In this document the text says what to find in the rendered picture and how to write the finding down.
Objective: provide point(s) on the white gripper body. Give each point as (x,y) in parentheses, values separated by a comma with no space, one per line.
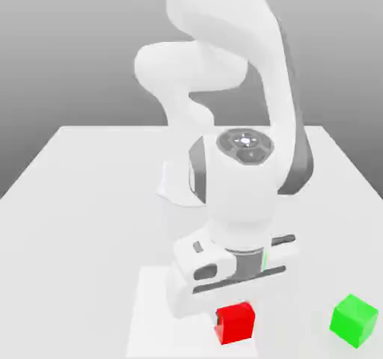
(239,290)

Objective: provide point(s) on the small red cube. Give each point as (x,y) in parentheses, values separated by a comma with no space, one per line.
(238,323)

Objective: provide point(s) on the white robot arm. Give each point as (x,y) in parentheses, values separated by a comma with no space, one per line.
(233,185)

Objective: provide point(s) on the small green cube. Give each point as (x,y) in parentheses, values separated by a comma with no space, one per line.
(353,320)

